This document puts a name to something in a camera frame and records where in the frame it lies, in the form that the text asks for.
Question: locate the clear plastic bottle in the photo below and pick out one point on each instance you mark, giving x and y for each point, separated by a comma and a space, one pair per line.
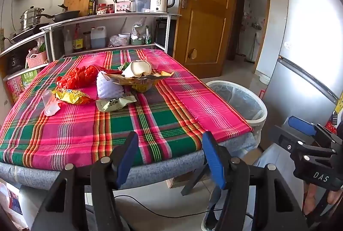
68, 41

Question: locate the plaid tablecloth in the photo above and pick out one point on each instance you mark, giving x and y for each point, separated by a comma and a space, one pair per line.
160, 118

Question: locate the metal kitchen shelf unit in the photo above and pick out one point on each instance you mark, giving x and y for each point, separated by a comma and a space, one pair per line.
120, 15

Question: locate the green tub with bags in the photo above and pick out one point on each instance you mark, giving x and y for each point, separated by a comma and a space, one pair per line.
138, 40

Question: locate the clear storage box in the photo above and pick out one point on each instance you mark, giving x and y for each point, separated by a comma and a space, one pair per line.
140, 5

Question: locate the black table leg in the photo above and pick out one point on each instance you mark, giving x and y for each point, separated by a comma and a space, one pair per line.
194, 180

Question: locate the pale green yeast packet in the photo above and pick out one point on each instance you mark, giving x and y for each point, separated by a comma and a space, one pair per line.
115, 104

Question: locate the red plastic bag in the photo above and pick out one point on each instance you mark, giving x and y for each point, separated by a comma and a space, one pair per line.
80, 76

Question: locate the white plastic sack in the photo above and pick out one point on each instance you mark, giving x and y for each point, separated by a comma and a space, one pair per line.
13, 201

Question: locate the crumpled clear plastic bag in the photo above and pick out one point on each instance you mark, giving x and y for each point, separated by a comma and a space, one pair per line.
115, 41

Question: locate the steel steamer pot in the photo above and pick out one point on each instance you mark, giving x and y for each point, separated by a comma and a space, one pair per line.
30, 19

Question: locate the yellow snack packet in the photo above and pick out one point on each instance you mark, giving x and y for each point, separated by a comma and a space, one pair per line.
71, 95

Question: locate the red lidded jars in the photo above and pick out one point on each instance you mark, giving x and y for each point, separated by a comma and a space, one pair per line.
105, 8

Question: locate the pink utensil holder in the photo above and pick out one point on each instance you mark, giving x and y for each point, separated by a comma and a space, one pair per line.
122, 7

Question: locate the black frying pan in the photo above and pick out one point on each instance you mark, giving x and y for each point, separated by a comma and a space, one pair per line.
67, 15

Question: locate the wooden door frame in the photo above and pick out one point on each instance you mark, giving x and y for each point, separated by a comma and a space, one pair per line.
265, 19

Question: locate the metal side shelf unit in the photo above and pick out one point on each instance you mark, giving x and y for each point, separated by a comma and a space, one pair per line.
16, 47

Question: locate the yellow label sauce bottle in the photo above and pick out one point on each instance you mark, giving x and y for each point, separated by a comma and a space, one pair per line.
78, 43

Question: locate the beige paper bowl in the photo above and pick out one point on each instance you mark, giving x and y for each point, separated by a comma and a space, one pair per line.
136, 68

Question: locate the silver refrigerator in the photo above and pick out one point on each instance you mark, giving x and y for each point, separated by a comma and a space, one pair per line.
308, 32

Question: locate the plastic jug of dark liquid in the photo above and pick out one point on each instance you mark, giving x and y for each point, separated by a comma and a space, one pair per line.
98, 39

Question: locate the white foam fruit net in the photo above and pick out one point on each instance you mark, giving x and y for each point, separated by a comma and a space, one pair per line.
107, 86

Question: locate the small glass jar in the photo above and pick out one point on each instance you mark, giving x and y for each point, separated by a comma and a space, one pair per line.
86, 41

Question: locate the red snack wrapper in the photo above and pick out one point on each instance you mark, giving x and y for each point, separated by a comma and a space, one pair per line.
108, 70

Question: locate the pink printed box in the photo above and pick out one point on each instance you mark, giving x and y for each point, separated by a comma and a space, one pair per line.
14, 90

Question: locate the wooden door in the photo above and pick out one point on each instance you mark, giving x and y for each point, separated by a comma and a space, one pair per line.
209, 19

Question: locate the wall power strip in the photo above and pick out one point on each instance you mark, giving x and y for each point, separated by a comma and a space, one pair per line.
1, 40

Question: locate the white electric kettle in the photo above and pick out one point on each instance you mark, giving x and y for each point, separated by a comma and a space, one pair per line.
158, 1

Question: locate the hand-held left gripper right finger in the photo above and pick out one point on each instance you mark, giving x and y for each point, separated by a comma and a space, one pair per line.
214, 161

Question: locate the white trash bin with liner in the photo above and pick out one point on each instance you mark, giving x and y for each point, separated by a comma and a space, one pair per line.
238, 102

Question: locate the black induction cooker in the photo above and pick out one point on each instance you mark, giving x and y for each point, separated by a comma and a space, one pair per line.
24, 33

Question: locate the green milk carton box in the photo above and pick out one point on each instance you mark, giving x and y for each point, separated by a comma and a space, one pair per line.
29, 79

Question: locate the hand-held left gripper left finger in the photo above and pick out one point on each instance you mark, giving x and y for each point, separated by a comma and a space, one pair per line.
127, 158

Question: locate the clear plastic cup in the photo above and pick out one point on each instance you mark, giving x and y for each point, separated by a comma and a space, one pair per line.
51, 106

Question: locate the pink woven basket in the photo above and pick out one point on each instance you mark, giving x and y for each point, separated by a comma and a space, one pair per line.
36, 60

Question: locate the person's right hand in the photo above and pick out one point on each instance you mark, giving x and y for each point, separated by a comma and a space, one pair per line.
310, 200

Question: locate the black cabinet appliance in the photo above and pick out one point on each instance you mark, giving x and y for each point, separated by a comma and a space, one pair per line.
160, 35

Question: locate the dark sauce bottle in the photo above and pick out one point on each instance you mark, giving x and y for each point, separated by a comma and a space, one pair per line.
96, 5
91, 7

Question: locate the white plastic tub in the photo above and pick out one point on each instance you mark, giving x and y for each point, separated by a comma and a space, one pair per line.
124, 38

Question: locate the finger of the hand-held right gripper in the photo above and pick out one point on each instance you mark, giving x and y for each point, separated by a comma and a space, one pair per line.
284, 139
302, 126

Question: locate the black blender base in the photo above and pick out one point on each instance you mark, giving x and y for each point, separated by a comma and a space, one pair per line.
14, 63

